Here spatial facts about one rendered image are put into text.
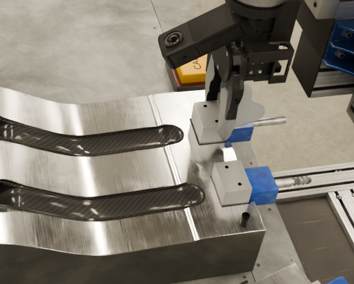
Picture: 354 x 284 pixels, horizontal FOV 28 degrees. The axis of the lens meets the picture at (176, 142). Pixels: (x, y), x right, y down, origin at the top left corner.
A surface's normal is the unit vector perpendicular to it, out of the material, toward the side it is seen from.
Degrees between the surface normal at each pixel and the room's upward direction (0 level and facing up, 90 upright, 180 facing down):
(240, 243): 90
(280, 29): 90
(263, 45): 0
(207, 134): 92
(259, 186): 0
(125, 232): 2
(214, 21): 30
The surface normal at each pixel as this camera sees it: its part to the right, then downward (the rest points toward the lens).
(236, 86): 0.26, 0.32
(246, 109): 0.26, 0.57
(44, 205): 0.54, -0.68
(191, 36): -0.39, -0.57
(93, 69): 0.11, -0.70
